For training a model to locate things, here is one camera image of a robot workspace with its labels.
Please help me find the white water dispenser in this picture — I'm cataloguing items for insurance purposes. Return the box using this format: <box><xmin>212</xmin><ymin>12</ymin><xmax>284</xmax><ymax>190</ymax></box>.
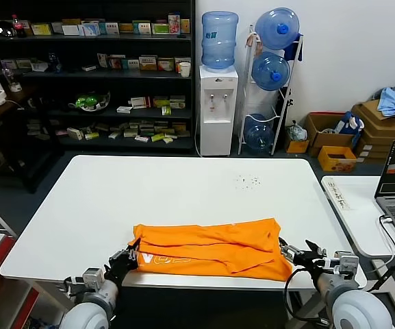
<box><xmin>198</xmin><ymin>64</ymin><xmax>239</xmax><ymax>158</ymax></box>

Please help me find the open brown cardboard box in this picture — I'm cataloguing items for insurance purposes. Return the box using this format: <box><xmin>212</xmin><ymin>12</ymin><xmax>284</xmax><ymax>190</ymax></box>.
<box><xmin>302</xmin><ymin>112</ymin><xmax>355</xmax><ymax>158</ymax></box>

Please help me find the cola bottle red label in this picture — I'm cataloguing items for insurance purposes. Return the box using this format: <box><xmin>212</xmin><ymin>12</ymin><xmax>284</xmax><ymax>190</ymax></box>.
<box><xmin>10</xmin><ymin>14</ymin><xmax>27</xmax><ymax>38</ymax></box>

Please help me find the light blue medicine box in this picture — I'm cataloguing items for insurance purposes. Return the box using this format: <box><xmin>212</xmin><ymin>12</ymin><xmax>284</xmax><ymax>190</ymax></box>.
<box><xmin>79</xmin><ymin>21</ymin><xmax>101</xmax><ymax>37</ymax></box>

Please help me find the orange t-shirt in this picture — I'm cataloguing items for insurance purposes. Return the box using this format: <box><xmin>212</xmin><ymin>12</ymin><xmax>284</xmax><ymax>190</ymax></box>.
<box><xmin>132</xmin><ymin>217</ymin><xmax>293</xmax><ymax>282</ymax></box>

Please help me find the white laptop cable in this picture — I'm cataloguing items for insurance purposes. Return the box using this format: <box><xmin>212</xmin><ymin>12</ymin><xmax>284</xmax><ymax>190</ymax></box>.
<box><xmin>366</xmin><ymin>215</ymin><xmax>395</xmax><ymax>274</ymax></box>

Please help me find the white metal jug rack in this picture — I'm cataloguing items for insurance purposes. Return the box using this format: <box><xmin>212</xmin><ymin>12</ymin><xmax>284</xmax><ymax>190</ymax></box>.
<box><xmin>237</xmin><ymin>24</ymin><xmax>304</xmax><ymax>157</ymax></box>

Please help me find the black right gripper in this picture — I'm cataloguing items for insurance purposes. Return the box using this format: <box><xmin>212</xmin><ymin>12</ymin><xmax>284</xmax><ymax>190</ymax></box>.
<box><xmin>279</xmin><ymin>237</ymin><xmax>335</xmax><ymax>275</ymax></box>

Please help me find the yellow cardboard box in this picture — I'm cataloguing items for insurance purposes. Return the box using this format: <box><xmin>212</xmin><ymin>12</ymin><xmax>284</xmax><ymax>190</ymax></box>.
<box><xmin>316</xmin><ymin>145</ymin><xmax>357</xmax><ymax>172</ymax></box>

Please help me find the black laptop cable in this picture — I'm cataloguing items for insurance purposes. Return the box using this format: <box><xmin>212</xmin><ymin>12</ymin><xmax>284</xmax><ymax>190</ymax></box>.
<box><xmin>361</xmin><ymin>214</ymin><xmax>395</xmax><ymax>292</ymax></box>

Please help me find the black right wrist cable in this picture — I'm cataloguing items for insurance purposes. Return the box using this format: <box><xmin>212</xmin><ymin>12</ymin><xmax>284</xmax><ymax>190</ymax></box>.
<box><xmin>283</xmin><ymin>267</ymin><xmax>328</xmax><ymax>324</ymax></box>

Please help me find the clear bottle on stand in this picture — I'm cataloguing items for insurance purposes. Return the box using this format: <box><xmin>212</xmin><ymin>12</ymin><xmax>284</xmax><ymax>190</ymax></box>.
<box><xmin>1</xmin><ymin>67</ymin><xmax>23</xmax><ymax>93</ymax></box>

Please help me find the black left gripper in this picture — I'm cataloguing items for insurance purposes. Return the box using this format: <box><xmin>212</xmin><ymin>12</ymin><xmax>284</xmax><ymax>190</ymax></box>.
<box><xmin>103</xmin><ymin>238</ymin><xmax>142</xmax><ymax>284</ymax></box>

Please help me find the crumpled plastic bag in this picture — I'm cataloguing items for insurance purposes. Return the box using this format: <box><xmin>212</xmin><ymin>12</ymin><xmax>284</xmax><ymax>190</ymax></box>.
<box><xmin>285</xmin><ymin>120</ymin><xmax>308</xmax><ymax>142</ymax></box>

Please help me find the small tan cardboard box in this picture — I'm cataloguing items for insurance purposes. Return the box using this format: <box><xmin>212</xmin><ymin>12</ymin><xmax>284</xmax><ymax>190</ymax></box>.
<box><xmin>283</xmin><ymin>132</ymin><xmax>310</xmax><ymax>154</ymax></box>

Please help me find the dark blue hanging cloth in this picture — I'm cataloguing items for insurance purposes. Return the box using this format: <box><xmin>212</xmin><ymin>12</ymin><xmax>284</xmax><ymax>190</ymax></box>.
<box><xmin>283</xmin><ymin>32</ymin><xmax>304</xmax><ymax>63</ymax></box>

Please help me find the upright blue water jug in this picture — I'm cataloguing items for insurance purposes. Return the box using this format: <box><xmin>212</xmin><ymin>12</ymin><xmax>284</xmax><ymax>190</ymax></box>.
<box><xmin>201</xmin><ymin>11</ymin><xmax>239</xmax><ymax>73</ymax></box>

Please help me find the blue and white bag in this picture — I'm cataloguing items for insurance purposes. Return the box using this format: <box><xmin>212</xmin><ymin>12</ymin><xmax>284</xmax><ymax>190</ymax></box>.
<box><xmin>333</xmin><ymin>111</ymin><xmax>366</xmax><ymax>148</ymax></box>

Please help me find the white orange medicine box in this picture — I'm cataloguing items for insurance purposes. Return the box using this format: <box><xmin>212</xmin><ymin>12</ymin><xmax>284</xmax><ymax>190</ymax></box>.
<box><xmin>156</xmin><ymin>57</ymin><xmax>175</xmax><ymax>72</ymax></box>

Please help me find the light blue cloth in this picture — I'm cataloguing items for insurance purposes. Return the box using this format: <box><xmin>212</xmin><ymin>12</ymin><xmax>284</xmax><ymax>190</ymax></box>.
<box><xmin>377</xmin><ymin>87</ymin><xmax>395</xmax><ymax>118</ymax></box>

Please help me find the blue plastic bottle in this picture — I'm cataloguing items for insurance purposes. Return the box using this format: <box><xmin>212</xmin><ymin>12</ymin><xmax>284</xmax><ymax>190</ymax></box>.
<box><xmin>47</xmin><ymin>51</ymin><xmax>62</xmax><ymax>73</ymax></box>

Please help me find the orange picture medicine box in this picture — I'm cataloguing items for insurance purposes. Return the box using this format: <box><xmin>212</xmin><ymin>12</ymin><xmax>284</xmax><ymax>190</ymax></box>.
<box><xmin>110</xmin><ymin>54</ymin><xmax>126</xmax><ymax>71</ymax></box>

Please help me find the black glossy helmet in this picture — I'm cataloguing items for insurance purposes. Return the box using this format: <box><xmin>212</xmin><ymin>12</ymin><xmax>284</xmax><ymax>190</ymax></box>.
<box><xmin>0</xmin><ymin>20</ymin><xmax>16</xmax><ymax>38</ymax></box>

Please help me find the tall pink medicine box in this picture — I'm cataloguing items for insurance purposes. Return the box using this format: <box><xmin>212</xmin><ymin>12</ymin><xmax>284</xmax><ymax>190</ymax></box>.
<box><xmin>168</xmin><ymin>13</ymin><xmax>181</xmax><ymax>35</ymax></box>

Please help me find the flat brown cardboard box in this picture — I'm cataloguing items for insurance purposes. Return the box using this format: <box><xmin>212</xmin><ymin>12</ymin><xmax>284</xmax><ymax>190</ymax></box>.
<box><xmin>351</xmin><ymin>99</ymin><xmax>395</xmax><ymax>133</ymax></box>
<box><xmin>358</xmin><ymin>128</ymin><xmax>395</xmax><ymax>147</ymax></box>
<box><xmin>354</xmin><ymin>138</ymin><xmax>395</xmax><ymax>161</ymax></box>

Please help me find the black shelving unit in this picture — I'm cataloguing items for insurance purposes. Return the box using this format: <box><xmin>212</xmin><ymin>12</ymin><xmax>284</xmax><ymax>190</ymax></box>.
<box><xmin>0</xmin><ymin>0</ymin><xmax>196</xmax><ymax>155</ymax></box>

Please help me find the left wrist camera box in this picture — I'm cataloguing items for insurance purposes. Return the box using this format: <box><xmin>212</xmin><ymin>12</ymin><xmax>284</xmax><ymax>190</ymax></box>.
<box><xmin>81</xmin><ymin>269</ymin><xmax>104</xmax><ymax>288</ymax></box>

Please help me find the green and white bowl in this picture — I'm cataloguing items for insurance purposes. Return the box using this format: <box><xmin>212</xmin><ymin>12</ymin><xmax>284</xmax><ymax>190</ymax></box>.
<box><xmin>67</xmin><ymin>90</ymin><xmax>111</xmax><ymax>113</ymax></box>

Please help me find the white side table frame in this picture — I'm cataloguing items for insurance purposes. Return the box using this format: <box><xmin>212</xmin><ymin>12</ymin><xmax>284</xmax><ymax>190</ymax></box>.
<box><xmin>370</xmin><ymin>255</ymin><xmax>395</xmax><ymax>318</ymax></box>

